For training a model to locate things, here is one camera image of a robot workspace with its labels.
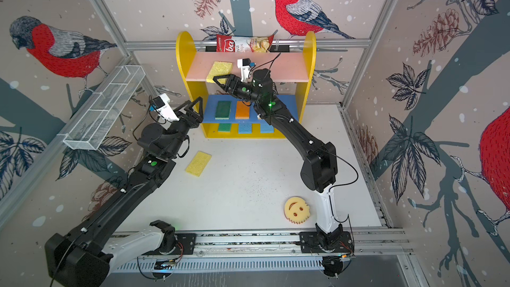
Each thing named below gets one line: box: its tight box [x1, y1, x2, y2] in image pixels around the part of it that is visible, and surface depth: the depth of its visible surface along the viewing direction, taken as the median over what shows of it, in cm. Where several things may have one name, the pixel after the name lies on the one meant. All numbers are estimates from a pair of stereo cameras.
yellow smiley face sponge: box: [284, 195, 311, 224], surface depth 81 cm
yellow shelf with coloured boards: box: [175, 30, 317, 139], surface depth 86 cm
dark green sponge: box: [215, 100, 232, 120], surface depth 100 cm
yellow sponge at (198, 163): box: [185, 150, 212, 177], surface depth 97 cm
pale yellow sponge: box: [235, 100, 250, 120], surface depth 100 cm
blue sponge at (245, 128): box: [238, 122, 252, 135], surface depth 109 cm
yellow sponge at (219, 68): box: [205, 61, 234, 84], surface depth 79 cm
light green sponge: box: [217, 122, 232, 133], surface depth 109 cm
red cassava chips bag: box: [215, 34, 275, 53], surface depth 87 cm
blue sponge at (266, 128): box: [260, 122, 275, 134], surface depth 66 cm
